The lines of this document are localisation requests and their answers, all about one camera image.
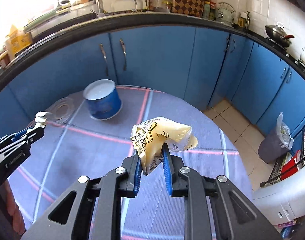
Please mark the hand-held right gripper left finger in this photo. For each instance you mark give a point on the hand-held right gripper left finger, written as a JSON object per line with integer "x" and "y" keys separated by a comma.
{"x": 137, "y": 180}

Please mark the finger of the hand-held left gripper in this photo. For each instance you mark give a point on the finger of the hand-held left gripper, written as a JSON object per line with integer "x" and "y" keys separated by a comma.
{"x": 37, "y": 132}
{"x": 21, "y": 133}

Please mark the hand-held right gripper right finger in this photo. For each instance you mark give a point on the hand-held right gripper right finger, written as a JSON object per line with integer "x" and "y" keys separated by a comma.
{"x": 167, "y": 177}

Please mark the white scrap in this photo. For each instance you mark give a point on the white scrap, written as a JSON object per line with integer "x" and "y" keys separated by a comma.
{"x": 41, "y": 120}

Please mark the yellowish plastic bag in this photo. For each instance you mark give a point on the yellowish plastic bag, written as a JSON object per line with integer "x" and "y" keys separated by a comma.
{"x": 167, "y": 130}

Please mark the person's left forearm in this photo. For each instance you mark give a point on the person's left forearm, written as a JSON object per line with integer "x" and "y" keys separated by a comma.
{"x": 12, "y": 207}

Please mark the grey trash bin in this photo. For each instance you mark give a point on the grey trash bin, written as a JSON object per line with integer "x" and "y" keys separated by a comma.
{"x": 270, "y": 147}

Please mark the clear plastic lid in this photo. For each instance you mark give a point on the clear plastic lid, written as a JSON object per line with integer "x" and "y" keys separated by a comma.
{"x": 60, "y": 111}

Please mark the blue paper cup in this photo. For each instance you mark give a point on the blue paper cup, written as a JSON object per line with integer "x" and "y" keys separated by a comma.
{"x": 105, "y": 102}

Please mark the yellow carton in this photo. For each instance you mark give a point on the yellow carton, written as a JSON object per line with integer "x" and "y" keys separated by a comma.
{"x": 17, "y": 41}

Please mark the blue kitchen cabinets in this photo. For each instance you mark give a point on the blue kitchen cabinets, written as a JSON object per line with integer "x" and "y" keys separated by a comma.
{"x": 167, "y": 62}

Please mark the white refrigerator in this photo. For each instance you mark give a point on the white refrigerator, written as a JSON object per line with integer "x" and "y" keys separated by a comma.
{"x": 287, "y": 195}

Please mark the red black folding trolley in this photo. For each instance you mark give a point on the red black folding trolley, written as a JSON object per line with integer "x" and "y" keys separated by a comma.
{"x": 291, "y": 166}

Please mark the clear plastic bin liner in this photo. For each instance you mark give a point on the clear plastic bin liner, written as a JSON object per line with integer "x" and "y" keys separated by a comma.
{"x": 285, "y": 135}

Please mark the black kitchen countertop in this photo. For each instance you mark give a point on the black kitchen countertop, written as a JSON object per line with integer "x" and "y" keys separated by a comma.
{"x": 117, "y": 20}

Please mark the green seasoning jars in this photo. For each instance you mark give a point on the green seasoning jars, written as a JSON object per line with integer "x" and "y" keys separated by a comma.
{"x": 209, "y": 11}

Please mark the pale green kettle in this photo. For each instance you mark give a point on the pale green kettle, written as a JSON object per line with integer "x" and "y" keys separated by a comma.
{"x": 223, "y": 15}

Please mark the cooking oil bottle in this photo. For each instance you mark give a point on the cooking oil bottle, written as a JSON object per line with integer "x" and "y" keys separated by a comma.
{"x": 243, "y": 21}

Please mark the dark wok with lid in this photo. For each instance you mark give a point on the dark wok with lid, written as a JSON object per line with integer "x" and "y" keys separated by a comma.
{"x": 276, "y": 32}

